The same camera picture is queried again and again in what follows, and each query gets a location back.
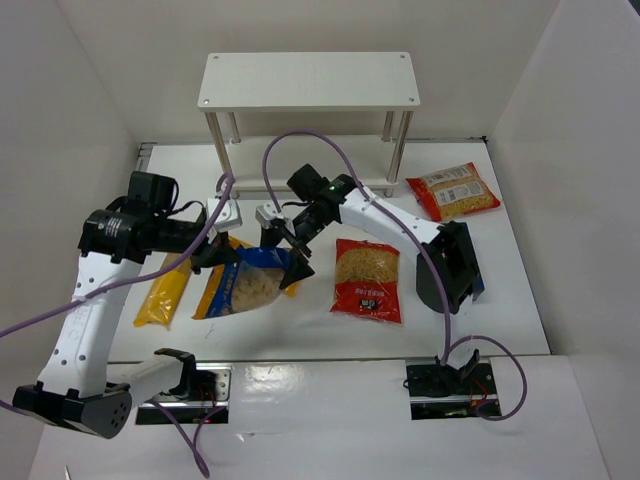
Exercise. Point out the blue Barilla rigatoni box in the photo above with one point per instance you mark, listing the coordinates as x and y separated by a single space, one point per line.
478 286

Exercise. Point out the red fusilli bag back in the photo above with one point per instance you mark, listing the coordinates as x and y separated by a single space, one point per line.
453 192

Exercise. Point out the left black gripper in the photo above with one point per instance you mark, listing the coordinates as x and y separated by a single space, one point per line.
206 250

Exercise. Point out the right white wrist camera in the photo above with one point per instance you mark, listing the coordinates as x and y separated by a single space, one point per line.
267 215

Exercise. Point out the blue orange pasta bag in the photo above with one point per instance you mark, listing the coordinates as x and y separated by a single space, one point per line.
249 284

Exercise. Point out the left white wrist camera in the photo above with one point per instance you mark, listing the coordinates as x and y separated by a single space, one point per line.
223 215

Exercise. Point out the red fusilli bag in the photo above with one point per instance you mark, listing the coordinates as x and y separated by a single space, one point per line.
453 192
366 281

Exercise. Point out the white two-tier shelf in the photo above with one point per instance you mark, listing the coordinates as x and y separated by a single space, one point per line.
310 83

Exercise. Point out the red fusilli bag front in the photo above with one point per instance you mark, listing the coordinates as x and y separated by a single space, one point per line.
366 281

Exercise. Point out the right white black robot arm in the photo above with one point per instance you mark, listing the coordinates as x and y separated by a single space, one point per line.
446 268

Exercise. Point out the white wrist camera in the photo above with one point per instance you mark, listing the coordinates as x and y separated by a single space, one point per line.
223 215
267 215

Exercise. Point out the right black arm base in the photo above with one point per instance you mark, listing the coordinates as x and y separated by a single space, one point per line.
443 392

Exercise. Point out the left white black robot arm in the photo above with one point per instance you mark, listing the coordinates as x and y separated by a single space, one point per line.
134 239

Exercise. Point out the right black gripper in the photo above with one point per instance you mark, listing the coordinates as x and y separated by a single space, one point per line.
296 242

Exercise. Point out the yellow spaghetti pack with label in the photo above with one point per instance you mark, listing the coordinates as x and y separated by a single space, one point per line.
163 297

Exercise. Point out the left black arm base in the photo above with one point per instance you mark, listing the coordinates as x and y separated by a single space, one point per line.
200 395

